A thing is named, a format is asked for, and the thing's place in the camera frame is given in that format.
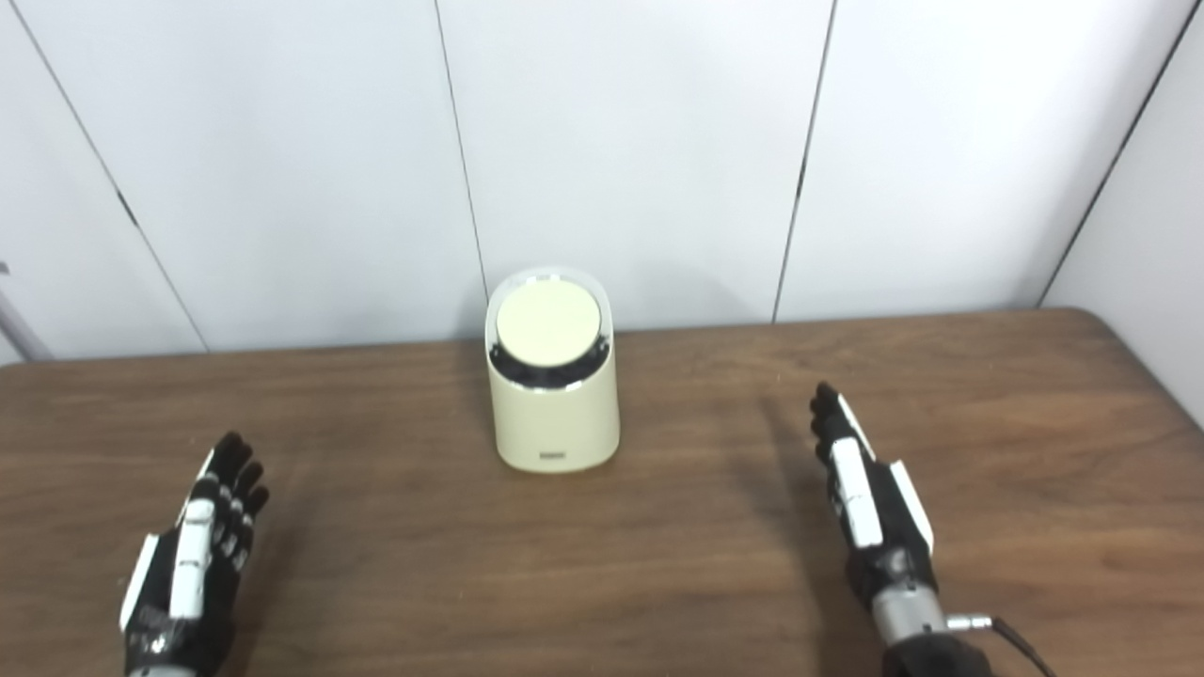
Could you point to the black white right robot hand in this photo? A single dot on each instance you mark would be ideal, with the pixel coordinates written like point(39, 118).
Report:
point(875, 527)

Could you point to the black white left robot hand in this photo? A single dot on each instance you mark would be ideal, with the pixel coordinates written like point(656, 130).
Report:
point(183, 602)

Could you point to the cream-colored lidded bin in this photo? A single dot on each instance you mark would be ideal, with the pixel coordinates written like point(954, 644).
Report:
point(555, 414)

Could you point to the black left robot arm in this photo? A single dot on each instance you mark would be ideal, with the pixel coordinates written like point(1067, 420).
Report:
point(160, 672)

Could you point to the grey wall corner post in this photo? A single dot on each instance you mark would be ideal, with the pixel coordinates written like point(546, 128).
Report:
point(19, 329)

